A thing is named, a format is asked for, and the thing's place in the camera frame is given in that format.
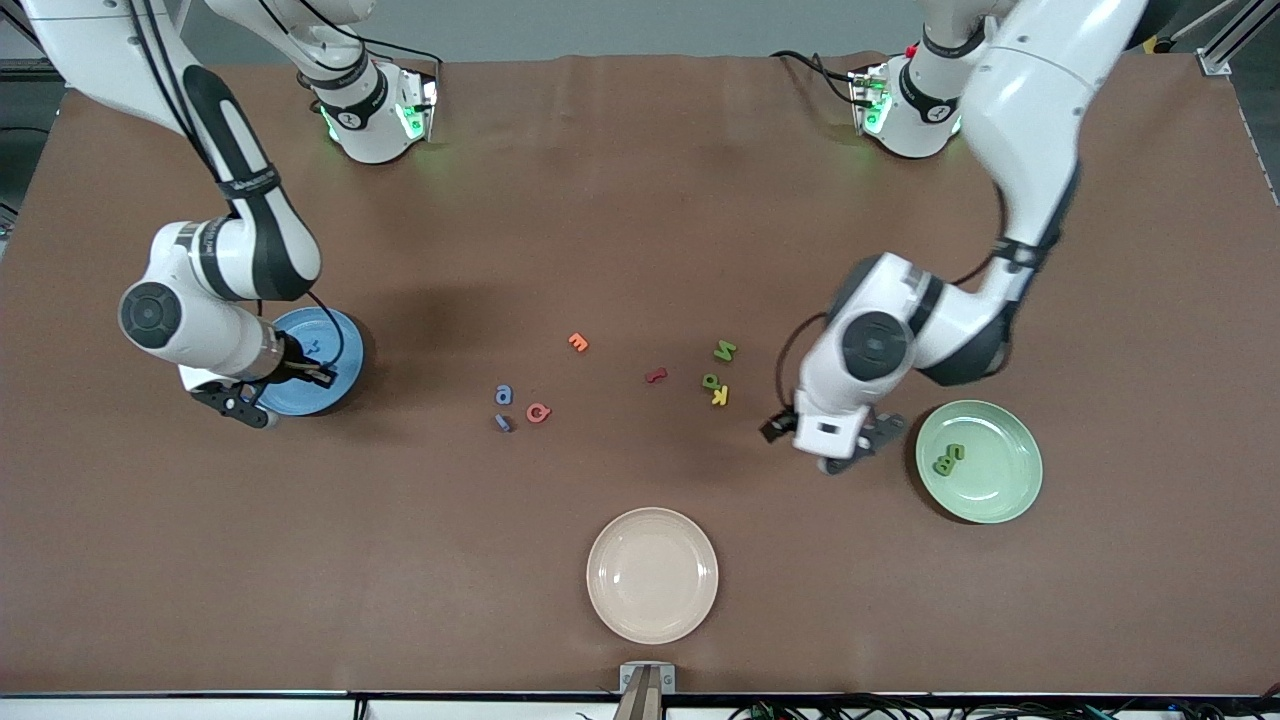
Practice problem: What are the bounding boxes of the blue plate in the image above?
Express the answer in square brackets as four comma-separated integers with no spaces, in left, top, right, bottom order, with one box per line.
[248,306,365,417]

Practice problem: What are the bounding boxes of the cream plate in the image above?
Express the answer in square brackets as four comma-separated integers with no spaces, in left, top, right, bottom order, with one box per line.
[586,507,719,645]

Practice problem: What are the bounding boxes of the green plate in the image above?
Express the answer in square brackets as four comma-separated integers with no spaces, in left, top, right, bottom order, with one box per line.
[915,400,1044,525]

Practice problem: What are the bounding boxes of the base connector box green light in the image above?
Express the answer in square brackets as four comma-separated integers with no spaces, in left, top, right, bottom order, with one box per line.
[848,66,891,137]
[395,68,441,143]

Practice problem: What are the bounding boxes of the brown table mat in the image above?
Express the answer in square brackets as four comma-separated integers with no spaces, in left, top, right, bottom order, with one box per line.
[0,52,1280,697]

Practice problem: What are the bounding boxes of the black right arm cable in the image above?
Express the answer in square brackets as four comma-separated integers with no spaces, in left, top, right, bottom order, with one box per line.
[125,0,348,379]

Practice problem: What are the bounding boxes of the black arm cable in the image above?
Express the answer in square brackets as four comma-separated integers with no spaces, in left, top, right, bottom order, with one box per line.
[125,0,348,379]
[778,180,1011,411]

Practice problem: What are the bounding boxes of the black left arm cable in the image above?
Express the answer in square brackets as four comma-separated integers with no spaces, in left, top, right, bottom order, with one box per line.
[778,180,1011,411]

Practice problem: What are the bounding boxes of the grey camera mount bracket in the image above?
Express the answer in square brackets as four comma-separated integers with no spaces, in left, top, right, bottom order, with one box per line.
[619,662,677,720]

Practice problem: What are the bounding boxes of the black cable bundle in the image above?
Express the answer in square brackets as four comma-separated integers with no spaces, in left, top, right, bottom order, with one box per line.
[725,690,1280,720]

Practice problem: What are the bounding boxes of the black base cable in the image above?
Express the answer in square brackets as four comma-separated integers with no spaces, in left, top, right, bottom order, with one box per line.
[355,38,446,81]
[770,49,863,106]

